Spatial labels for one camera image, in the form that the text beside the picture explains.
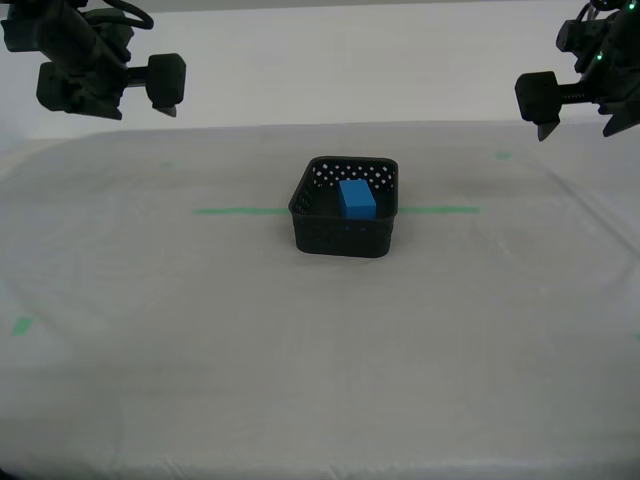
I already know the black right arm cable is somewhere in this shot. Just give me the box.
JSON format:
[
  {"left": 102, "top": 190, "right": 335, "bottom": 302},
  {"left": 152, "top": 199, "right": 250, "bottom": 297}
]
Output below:
[{"left": 574, "top": 0, "right": 609, "bottom": 25}]

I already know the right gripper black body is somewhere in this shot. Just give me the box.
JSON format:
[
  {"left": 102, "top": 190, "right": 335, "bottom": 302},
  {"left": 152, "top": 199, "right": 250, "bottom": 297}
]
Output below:
[{"left": 559, "top": 9, "right": 640, "bottom": 106}]

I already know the black perforated plastic basket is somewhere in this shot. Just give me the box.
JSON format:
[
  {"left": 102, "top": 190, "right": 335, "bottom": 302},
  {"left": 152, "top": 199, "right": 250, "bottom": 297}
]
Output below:
[{"left": 288, "top": 155, "right": 400, "bottom": 259}]

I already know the white woven table cover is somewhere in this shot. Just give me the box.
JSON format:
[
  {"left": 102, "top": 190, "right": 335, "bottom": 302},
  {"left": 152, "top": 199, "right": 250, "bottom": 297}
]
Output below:
[{"left": 0, "top": 119, "right": 640, "bottom": 480}]

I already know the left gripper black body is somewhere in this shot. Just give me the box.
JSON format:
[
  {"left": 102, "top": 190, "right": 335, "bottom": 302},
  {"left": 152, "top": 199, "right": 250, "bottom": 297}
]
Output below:
[{"left": 62, "top": 47, "right": 150, "bottom": 99}]

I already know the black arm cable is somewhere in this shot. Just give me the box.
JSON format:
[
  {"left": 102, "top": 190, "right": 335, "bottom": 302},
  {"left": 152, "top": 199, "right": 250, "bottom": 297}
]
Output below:
[
  {"left": 574, "top": 0, "right": 609, "bottom": 25},
  {"left": 82, "top": 0, "right": 155, "bottom": 32}
]

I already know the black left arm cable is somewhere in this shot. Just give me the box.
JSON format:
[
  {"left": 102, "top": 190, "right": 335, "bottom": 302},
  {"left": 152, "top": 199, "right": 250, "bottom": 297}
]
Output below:
[{"left": 82, "top": 0, "right": 155, "bottom": 32}]

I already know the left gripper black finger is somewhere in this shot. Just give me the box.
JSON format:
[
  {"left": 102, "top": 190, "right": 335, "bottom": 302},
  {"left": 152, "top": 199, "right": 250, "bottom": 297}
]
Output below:
[
  {"left": 147, "top": 53, "right": 187, "bottom": 119},
  {"left": 35, "top": 62, "right": 124, "bottom": 121}
]

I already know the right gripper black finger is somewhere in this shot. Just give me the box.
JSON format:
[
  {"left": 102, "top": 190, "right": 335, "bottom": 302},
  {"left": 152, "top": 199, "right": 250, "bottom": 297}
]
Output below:
[
  {"left": 514, "top": 71, "right": 564, "bottom": 143},
  {"left": 602, "top": 92, "right": 640, "bottom": 139}
]

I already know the blue rectangular block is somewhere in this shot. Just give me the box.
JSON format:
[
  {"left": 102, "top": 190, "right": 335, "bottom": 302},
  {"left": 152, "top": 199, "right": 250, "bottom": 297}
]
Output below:
[{"left": 338, "top": 178, "right": 378, "bottom": 220}]

